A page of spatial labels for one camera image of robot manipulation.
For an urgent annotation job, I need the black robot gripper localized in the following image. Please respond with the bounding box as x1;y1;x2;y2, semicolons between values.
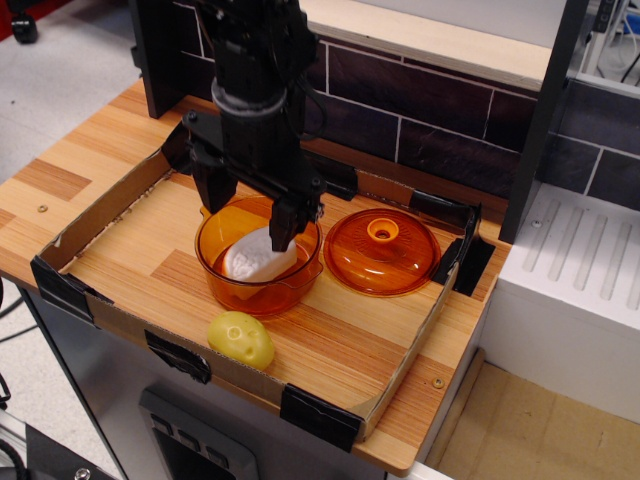
182;79;326;252

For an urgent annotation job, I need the white and orange toy sushi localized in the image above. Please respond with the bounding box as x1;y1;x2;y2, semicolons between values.
222;227;297;283

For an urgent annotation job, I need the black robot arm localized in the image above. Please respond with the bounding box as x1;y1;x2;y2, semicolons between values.
182;1;326;252

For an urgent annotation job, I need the orange transparent plastic pot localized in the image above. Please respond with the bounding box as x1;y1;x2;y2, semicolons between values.
195;196;323;316

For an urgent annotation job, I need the orange transparent pot lid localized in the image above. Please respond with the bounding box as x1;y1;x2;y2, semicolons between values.
324;209;441;297

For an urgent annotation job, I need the cardboard fence with black tape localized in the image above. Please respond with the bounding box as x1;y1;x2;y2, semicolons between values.
31;126;494;450

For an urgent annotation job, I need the yellow toy potato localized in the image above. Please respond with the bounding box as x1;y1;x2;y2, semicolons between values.
207;311;275;370

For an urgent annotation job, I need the grey oven control panel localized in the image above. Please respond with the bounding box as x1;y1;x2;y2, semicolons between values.
139;390;260;479

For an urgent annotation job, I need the light wooden shelf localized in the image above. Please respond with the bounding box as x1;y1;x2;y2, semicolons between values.
300;1;551;92

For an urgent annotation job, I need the white toy sink drainboard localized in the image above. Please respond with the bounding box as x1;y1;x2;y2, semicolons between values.
480;184;639;422

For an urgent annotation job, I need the dark grey vertical post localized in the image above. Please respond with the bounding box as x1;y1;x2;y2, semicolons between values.
499;1;590;244

